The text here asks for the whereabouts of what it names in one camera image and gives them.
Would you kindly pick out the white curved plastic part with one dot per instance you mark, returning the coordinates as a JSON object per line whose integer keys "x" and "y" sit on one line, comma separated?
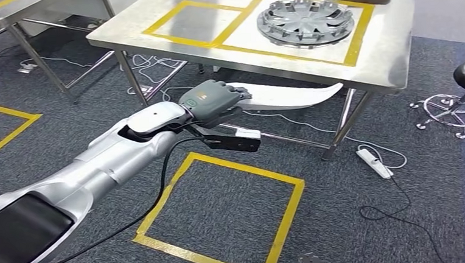
{"x": 287, "y": 97}

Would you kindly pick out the stainless steel workbench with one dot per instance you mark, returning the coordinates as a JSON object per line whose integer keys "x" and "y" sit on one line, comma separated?
{"x": 385, "y": 48}

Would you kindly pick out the silver wheel hubcap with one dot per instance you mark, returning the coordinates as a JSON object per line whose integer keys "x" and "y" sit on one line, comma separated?
{"x": 306, "y": 21}

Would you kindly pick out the yellow floor tape marking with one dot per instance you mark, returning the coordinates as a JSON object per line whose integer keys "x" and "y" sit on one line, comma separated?
{"x": 33, "y": 116}
{"x": 296, "y": 185}

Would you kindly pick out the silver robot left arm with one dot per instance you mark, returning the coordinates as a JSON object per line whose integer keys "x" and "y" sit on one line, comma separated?
{"x": 109, "y": 162}

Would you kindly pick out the stainless steel table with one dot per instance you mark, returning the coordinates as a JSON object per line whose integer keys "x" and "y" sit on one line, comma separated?
{"x": 7, "y": 11}

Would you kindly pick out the yellow tape rectangle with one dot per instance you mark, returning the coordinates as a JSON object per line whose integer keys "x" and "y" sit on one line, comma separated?
{"x": 359, "y": 38}

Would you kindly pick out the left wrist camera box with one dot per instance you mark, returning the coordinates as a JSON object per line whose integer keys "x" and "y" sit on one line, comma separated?
{"x": 237, "y": 142}

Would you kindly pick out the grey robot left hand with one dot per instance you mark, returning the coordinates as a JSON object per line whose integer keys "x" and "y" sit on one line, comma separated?
{"x": 210, "y": 101}

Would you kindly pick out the white power strip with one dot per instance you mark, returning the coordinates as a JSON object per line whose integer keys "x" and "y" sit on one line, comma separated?
{"x": 141, "y": 90}
{"x": 26, "y": 68}
{"x": 374, "y": 163}

